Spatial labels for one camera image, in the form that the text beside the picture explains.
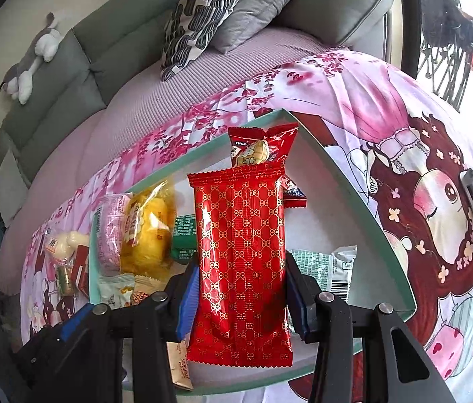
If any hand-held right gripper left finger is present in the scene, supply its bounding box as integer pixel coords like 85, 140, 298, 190
52, 258, 200, 403

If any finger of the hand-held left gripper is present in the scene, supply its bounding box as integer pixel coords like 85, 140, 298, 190
14, 302, 95, 391

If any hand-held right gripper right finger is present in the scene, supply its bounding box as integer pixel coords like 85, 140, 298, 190
286, 254, 456, 403

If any white snack packet orange print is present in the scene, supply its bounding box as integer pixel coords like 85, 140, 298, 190
97, 271, 136, 309

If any orange swiss roll packet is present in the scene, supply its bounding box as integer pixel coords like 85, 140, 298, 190
131, 275, 195, 391

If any red gold patterned packet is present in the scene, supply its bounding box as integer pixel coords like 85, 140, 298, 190
187, 164, 294, 368

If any pink snack packet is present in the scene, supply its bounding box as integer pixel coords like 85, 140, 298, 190
94, 193, 134, 275

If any teal rimmed white box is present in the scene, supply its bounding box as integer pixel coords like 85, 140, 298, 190
87, 108, 417, 395

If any small green white packet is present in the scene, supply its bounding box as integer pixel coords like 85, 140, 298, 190
54, 260, 75, 295

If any white green snack packet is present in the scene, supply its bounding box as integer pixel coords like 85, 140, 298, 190
287, 245, 358, 303

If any dark red packet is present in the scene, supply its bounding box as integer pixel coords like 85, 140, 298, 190
71, 245, 90, 297

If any yellow cake packet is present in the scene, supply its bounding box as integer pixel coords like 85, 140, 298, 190
121, 180, 177, 278

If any clear wrapped bread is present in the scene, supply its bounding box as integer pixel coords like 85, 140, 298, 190
43, 231, 91, 261

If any small blue red packet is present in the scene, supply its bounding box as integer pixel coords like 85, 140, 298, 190
282, 176, 308, 208

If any red cartoon snack packet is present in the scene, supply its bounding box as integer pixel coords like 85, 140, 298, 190
228, 122, 300, 173

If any printed blanket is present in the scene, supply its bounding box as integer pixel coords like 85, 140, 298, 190
20, 48, 473, 403

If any grey sofa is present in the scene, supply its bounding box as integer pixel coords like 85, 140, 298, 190
0, 0, 394, 227

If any grey white plush toy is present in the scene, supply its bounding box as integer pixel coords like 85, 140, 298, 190
0, 12, 61, 105

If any black white patterned pillow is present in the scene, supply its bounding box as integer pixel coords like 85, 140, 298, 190
160, 0, 252, 81

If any grey pillow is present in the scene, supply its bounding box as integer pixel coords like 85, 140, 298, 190
210, 0, 321, 54

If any black drying rack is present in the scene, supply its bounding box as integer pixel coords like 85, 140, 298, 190
417, 0, 473, 110

